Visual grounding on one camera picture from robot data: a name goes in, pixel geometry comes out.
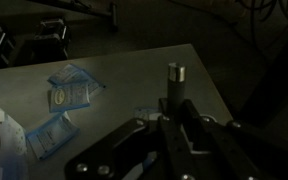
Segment open Twinings tea box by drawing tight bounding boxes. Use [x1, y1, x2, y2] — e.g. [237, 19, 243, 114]
[0, 106, 30, 180]

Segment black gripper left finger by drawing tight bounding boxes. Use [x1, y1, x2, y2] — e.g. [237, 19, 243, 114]
[65, 98, 172, 180]

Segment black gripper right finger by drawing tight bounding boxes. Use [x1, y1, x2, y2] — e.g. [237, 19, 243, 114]
[180, 99, 288, 180]

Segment light wooden coffee table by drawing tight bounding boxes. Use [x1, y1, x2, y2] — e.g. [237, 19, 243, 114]
[0, 43, 234, 180]

